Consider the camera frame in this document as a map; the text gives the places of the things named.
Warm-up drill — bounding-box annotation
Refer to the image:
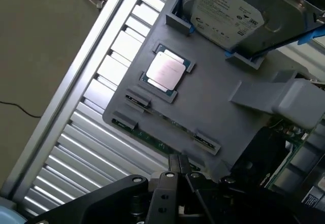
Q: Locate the green RAM stick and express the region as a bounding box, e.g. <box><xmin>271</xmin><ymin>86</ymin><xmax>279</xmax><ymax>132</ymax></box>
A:
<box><xmin>125</xmin><ymin>94</ymin><xmax>220</xmax><ymax>154</ymax></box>

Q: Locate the green circuit board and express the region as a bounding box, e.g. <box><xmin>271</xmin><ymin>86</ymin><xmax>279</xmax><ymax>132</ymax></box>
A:
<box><xmin>223</xmin><ymin>117</ymin><xmax>317</xmax><ymax>193</ymax></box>

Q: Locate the grey parts rack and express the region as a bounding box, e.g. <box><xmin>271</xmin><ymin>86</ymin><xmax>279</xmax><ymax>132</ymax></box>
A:
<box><xmin>102</xmin><ymin>0</ymin><xmax>325</xmax><ymax>184</ymax></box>

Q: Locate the silver CPU chip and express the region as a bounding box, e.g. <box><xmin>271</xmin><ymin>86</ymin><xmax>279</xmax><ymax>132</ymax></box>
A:
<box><xmin>141</xmin><ymin>44</ymin><xmax>191</xmax><ymax>92</ymax></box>

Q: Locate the silver hard disk drive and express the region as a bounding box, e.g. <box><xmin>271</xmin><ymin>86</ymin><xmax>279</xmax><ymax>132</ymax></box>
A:
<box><xmin>190</xmin><ymin>0</ymin><xmax>317</xmax><ymax>55</ymax></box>
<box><xmin>177</xmin><ymin>0</ymin><xmax>325</xmax><ymax>62</ymax></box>

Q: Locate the thin black cable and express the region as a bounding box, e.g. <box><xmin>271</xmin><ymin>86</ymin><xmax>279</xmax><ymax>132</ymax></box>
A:
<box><xmin>0</xmin><ymin>101</ymin><xmax>43</xmax><ymax>118</ymax></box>

